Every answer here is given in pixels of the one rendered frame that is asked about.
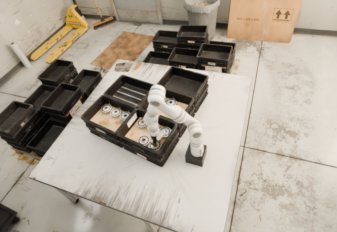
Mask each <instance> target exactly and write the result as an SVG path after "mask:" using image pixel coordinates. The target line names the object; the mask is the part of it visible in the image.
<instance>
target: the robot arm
mask: <svg viewBox="0 0 337 232"><path fill-rule="evenodd" d="M164 98H165V88H164V87H163V86H161V85H153V86H152V87H151V88H150V91H149V95H148V99H147V100H148V102H149V105H148V108H147V112H146V114H145V115H144V117H143V121H144V123H145V124H146V125H148V129H149V133H150V136H151V140H152V141H151V142H149V143H150V144H151V145H153V146H155V147H156V146H157V144H156V143H157V140H158V141H160V142H161V138H162V137H163V136H164V135H165V130H162V131H161V130H159V127H158V114H157V113H158V110H160V111H162V112H163V113H165V114H166V115H167V116H169V117H170V118H171V119H172V120H173V121H175V122H176V123H179V124H181V123H184V124H185V125H186V126H187V128H188V131H189V134H190V146H191V154H192V155H193V156H194V157H200V156H201V157H202V155H203V151H204V143H203V130H202V127H201V124H200V122H199V121H197V120H196V119H194V118H193V117H191V116H190V115H189V114H188V113H187V112H186V111H185V110H184V109H182V108H181V107H180V106H179V105H167V104H166V103H165V101H164Z"/></svg>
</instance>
